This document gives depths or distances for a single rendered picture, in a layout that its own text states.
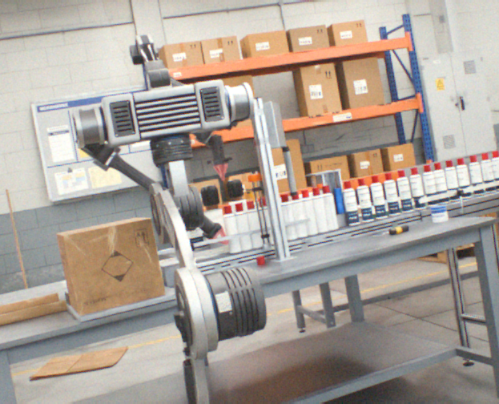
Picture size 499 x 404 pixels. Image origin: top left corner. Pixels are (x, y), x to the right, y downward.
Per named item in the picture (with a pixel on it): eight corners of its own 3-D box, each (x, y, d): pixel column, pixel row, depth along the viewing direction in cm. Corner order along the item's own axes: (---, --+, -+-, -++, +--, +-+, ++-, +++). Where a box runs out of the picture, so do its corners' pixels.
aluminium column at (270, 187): (285, 257, 285) (257, 98, 281) (290, 258, 280) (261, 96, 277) (275, 260, 283) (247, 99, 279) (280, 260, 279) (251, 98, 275)
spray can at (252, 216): (261, 246, 297) (253, 199, 296) (266, 247, 292) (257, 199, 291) (250, 248, 295) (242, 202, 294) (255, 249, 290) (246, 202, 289)
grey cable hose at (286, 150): (295, 195, 291) (287, 146, 290) (299, 195, 288) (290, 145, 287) (288, 196, 290) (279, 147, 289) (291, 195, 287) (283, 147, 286)
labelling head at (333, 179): (338, 224, 326) (329, 171, 325) (352, 224, 314) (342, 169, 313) (312, 229, 321) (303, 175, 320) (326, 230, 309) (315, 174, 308)
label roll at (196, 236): (185, 252, 325) (179, 223, 324) (165, 252, 341) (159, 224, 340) (219, 244, 336) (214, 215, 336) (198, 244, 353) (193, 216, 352)
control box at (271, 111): (287, 147, 294) (279, 103, 293) (279, 147, 278) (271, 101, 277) (263, 151, 297) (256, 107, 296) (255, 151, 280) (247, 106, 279)
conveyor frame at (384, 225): (408, 221, 329) (407, 212, 329) (422, 221, 319) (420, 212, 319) (66, 303, 268) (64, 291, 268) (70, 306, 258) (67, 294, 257)
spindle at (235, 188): (247, 232, 361) (238, 178, 360) (254, 232, 353) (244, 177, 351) (232, 235, 358) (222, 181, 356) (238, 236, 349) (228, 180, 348)
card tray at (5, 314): (59, 301, 274) (57, 292, 274) (67, 310, 250) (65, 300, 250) (-18, 319, 263) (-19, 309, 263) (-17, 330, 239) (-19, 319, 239)
